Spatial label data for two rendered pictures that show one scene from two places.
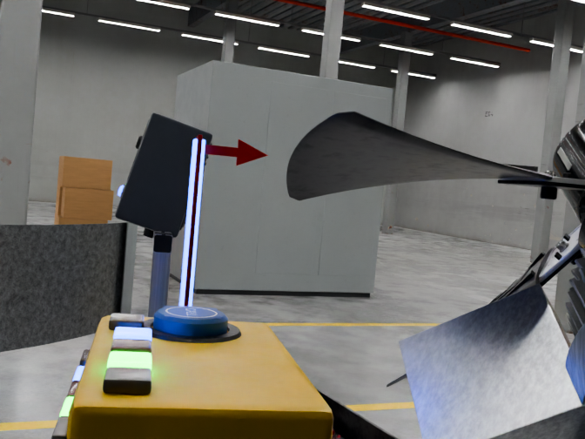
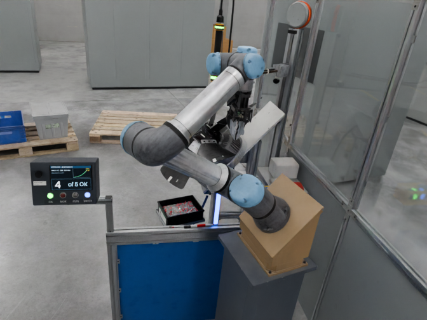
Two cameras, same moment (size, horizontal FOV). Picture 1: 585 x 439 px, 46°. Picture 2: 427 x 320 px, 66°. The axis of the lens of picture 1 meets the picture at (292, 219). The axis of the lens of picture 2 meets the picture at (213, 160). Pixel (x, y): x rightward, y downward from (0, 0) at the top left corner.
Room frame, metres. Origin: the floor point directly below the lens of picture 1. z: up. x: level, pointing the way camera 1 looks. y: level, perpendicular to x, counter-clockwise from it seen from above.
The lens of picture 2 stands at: (0.70, 1.50, 1.93)
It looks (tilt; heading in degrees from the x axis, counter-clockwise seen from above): 26 degrees down; 269
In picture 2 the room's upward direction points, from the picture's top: 6 degrees clockwise
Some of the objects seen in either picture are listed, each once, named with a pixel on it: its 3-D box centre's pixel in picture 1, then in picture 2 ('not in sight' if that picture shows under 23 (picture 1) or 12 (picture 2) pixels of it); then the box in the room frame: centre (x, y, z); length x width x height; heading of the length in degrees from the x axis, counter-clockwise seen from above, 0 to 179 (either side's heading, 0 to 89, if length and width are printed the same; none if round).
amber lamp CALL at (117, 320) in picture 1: (126, 321); not in sight; (0.37, 0.08, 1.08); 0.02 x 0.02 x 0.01; 12
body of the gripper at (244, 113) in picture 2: not in sight; (241, 105); (0.59, 0.27, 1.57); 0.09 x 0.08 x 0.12; 102
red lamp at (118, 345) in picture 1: (131, 349); not in sight; (0.31, 0.07, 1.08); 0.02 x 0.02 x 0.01; 12
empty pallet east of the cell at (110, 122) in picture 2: not in sight; (137, 126); (1.79, -3.18, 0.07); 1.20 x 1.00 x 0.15; 8
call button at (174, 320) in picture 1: (191, 324); not in sight; (0.38, 0.05, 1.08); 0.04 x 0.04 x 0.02
